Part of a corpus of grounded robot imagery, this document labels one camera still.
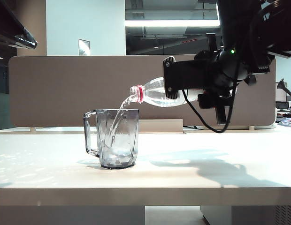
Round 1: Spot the brown desk partition panel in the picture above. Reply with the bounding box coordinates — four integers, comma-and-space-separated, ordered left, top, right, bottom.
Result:
8, 54, 277, 128

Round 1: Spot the beige desk cable flap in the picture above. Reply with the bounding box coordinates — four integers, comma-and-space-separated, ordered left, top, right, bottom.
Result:
138, 119, 184, 134

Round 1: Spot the black glossy overhead bar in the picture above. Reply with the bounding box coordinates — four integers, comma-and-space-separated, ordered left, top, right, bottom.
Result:
0, 0, 38, 50

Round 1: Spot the silver wall plate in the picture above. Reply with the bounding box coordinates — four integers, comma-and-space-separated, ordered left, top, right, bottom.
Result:
77, 38, 91, 57

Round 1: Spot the clear red-label water bottle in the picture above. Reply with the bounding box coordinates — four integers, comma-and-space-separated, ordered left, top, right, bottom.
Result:
130, 76, 239, 108

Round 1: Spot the transparent grey plastic mug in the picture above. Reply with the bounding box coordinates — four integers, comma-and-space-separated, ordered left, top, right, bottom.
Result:
83, 108, 139, 169

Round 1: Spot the white ceiling light strip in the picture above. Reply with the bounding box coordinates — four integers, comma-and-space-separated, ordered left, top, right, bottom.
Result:
125, 19, 221, 27

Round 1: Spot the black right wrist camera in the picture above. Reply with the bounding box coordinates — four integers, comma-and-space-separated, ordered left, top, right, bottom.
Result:
198, 92, 231, 125

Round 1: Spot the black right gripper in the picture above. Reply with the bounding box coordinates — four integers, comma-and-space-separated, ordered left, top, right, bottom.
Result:
162, 50, 229, 100

